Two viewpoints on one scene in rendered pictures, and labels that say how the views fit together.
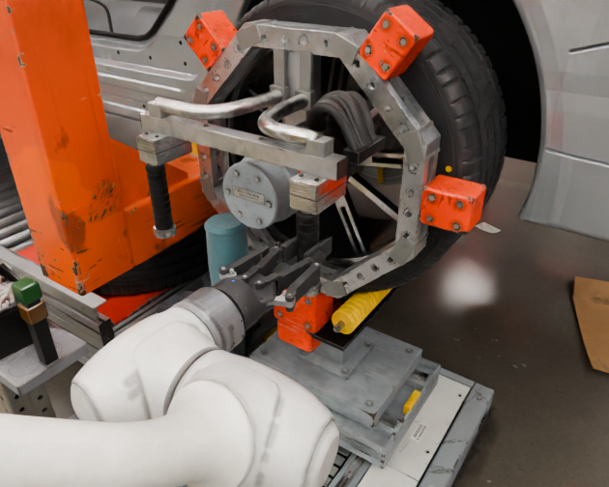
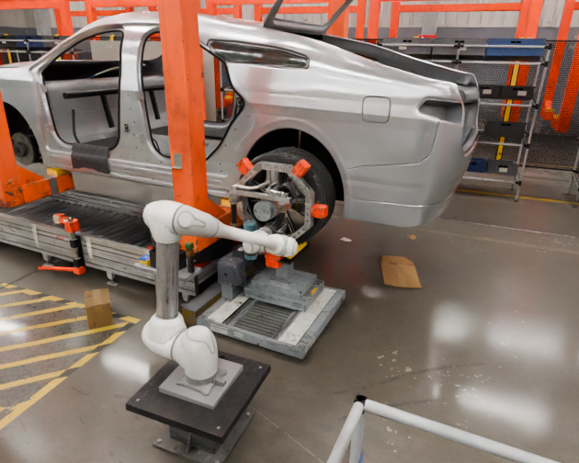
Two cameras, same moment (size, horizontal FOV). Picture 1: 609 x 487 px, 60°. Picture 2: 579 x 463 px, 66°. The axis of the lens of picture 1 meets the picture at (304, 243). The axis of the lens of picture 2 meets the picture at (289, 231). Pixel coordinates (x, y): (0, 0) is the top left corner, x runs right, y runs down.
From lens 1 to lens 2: 1.85 m
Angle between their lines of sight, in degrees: 12
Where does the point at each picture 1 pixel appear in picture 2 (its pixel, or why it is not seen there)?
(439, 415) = (324, 299)
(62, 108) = (198, 188)
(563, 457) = (370, 310)
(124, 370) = not seen: hidden behind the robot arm
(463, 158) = (321, 198)
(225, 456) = (279, 243)
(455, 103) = (318, 184)
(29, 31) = (194, 166)
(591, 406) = (382, 296)
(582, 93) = (352, 180)
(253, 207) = (263, 214)
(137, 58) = not seen: hidden behind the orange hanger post
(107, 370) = not seen: hidden behind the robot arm
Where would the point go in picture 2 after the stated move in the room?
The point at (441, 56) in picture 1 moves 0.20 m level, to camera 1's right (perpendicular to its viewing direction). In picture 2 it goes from (312, 171) to (344, 171)
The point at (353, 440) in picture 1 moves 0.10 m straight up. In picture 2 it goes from (293, 303) to (294, 290)
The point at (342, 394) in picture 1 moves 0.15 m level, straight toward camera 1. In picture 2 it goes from (289, 287) to (289, 299)
